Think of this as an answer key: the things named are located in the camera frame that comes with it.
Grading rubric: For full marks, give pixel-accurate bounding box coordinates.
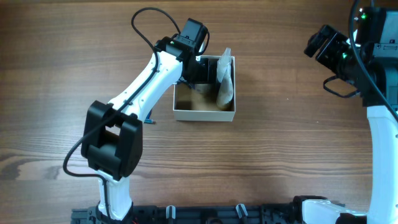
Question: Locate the blue foam soap pump bottle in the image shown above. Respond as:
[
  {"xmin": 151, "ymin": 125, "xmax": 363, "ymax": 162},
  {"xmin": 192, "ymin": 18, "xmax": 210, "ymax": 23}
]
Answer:
[{"xmin": 216, "ymin": 47, "xmax": 232, "ymax": 84}]

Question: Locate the white bamboo print lotion tube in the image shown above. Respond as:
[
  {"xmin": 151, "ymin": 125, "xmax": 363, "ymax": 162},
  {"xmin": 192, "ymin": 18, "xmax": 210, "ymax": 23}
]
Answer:
[{"xmin": 216, "ymin": 73, "xmax": 234, "ymax": 111}]

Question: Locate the blue disposable razor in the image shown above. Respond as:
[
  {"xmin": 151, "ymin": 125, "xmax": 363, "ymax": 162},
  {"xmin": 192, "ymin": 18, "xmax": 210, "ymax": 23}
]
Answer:
[{"xmin": 144, "ymin": 110, "xmax": 155, "ymax": 124}]

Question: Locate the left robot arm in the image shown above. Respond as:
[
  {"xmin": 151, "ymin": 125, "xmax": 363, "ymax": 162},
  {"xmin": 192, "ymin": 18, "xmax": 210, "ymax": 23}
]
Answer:
[{"xmin": 81, "ymin": 19, "xmax": 212, "ymax": 223}]

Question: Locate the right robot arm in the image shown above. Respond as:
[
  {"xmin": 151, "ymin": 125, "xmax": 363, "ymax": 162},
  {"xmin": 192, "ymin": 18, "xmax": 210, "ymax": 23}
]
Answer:
[{"xmin": 294, "ymin": 2, "xmax": 397, "ymax": 223}]

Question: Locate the white cardboard box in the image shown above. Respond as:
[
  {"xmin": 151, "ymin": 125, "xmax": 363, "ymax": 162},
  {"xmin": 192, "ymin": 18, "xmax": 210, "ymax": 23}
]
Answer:
[{"xmin": 172, "ymin": 56, "xmax": 236, "ymax": 122}]

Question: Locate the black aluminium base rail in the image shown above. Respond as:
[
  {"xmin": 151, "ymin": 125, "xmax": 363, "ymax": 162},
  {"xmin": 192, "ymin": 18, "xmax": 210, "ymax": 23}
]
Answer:
[{"xmin": 70, "ymin": 203, "xmax": 304, "ymax": 224}]

